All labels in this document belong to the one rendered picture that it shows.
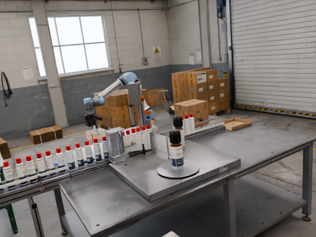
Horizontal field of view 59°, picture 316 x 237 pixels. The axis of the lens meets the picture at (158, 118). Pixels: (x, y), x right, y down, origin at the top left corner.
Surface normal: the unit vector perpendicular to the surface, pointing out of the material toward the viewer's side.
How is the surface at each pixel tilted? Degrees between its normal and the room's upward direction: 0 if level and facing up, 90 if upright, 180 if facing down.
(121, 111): 89
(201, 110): 90
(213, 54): 90
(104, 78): 90
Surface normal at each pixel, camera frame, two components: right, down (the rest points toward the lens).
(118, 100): 0.57, 0.14
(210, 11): -0.81, 0.22
